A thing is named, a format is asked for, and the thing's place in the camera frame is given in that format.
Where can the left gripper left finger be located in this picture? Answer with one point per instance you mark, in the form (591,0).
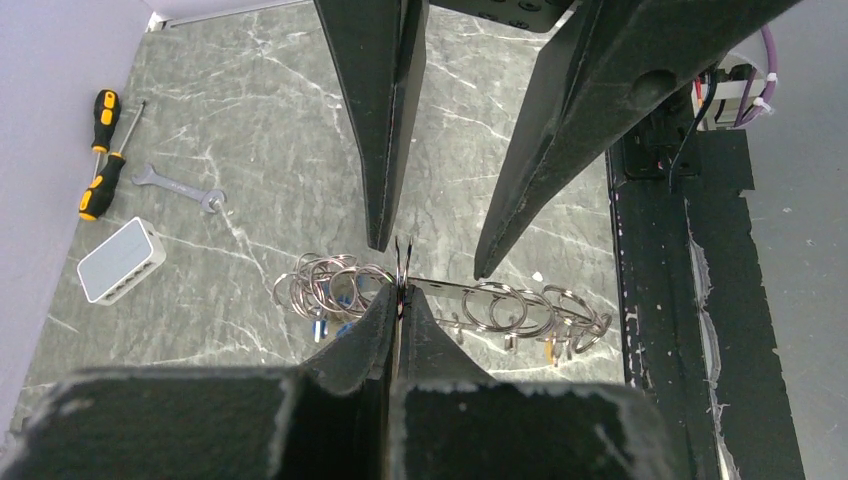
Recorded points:
(322,419)

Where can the yellow black screwdriver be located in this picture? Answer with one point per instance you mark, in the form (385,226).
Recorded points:
(106,114)
(100,193)

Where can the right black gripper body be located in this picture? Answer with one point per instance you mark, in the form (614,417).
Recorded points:
(537,16)

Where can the yellow black screwdriver upper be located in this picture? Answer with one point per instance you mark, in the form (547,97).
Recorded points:
(106,114)

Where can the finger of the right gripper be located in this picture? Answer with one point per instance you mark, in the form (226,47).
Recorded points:
(609,66)
(379,54)

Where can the large metal keyring with rings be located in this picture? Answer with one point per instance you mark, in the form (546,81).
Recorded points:
(333,292)

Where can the yellow black screwdriver lower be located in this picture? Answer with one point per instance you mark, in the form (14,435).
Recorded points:
(100,193)

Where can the clear plastic box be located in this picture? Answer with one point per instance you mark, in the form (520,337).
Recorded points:
(121,262)

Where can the silver wrench right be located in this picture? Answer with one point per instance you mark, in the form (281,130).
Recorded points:
(211,201)

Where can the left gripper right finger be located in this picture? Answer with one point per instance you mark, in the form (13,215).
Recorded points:
(449,419)

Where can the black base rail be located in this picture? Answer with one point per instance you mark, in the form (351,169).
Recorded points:
(697,333)

